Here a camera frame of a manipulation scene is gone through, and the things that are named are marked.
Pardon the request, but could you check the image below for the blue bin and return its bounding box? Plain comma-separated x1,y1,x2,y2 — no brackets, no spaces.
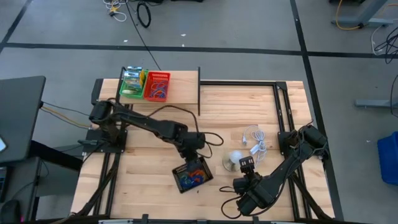
377,130,398,187

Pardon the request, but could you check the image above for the black cable bunch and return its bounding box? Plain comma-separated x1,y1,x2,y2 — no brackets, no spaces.
371,24,398,65

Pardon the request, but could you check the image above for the green plastic basket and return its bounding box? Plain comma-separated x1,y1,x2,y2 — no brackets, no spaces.
119,65,150,100

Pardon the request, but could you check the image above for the black mesh tray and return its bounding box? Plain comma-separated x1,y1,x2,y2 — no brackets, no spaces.
172,156,215,195

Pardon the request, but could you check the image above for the black computer mouse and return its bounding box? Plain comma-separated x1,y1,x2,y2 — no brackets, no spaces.
0,198,23,224

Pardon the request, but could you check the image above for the black table frame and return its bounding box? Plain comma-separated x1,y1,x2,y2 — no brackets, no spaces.
72,78,345,223

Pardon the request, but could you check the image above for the grey desk foot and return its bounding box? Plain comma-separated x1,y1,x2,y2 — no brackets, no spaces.
354,98,398,110

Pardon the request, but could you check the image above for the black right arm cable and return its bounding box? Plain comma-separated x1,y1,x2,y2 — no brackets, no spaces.
219,185,249,220

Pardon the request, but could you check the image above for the red plastic basket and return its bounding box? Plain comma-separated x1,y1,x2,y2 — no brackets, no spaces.
143,71,172,103

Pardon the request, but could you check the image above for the white cable bundle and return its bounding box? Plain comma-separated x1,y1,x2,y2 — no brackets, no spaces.
102,0,128,23

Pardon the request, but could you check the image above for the thin yellow desk cable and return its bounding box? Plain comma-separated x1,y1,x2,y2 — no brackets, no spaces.
41,105,93,129

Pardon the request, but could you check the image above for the black desk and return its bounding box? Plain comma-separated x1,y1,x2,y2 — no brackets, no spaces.
0,75,47,166

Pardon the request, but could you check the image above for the white lamp power cable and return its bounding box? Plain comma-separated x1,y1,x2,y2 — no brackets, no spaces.
242,124,267,166

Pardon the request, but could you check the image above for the long black floor cable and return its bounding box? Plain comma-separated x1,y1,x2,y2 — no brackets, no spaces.
124,0,162,71

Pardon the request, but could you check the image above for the yellow floor cable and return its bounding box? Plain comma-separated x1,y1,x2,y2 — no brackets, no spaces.
335,0,362,31

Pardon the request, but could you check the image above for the desk with grey legs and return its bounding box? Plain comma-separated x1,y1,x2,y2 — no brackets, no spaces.
330,0,396,29

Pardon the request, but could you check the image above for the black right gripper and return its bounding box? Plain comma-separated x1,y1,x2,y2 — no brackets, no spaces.
233,156,276,217

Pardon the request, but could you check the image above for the wooden shelf riser black frame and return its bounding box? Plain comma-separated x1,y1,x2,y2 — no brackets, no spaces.
113,66,201,117

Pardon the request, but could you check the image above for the black cable coil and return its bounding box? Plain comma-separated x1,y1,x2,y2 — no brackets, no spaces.
136,1,152,29

